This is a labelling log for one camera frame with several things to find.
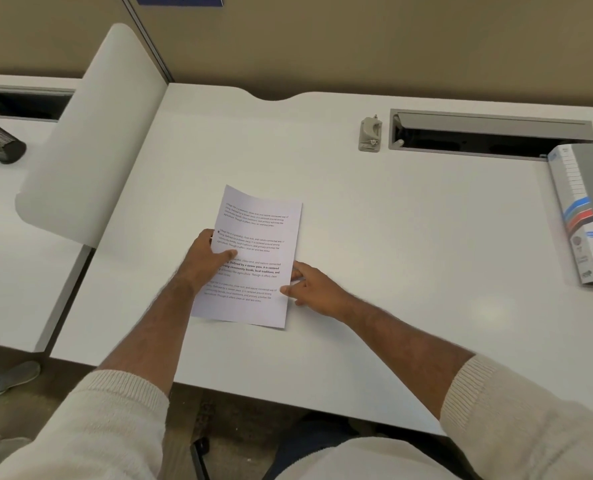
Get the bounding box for gray hole punch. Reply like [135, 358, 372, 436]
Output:
[358, 113, 383, 153]

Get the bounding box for gray shoe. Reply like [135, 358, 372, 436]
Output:
[0, 361, 42, 397]

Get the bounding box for person's right hand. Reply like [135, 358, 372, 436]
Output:
[280, 261, 357, 323]

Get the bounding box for person's left hand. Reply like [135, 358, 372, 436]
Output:
[174, 228, 238, 295]

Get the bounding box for black mesh pen holder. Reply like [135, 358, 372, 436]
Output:
[0, 105, 27, 165]

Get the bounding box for white curved desk divider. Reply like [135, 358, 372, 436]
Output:
[14, 22, 170, 249]

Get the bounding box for gray desk cable tray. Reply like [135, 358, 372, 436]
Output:
[388, 108, 593, 161]
[0, 84, 76, 121]

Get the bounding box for dark blue trousers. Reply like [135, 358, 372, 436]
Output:
[264, 412, 377, 480]

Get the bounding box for cream knit sweater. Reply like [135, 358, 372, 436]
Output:
[0, 354, 593, 480]

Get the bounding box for white printed paper sheet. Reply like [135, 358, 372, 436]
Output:
[190, 184, 304, 329]

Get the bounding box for person's right forearm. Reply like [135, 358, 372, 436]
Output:
[344, 299, 477, 421]

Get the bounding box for wide beige partition panel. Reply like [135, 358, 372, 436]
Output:
[118, 0, 593, 108]

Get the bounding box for black chair leg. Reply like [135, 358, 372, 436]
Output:
[190, 437, 212, 480]

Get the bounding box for person's left forearm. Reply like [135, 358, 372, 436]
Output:
[96, 277, 202, 398]

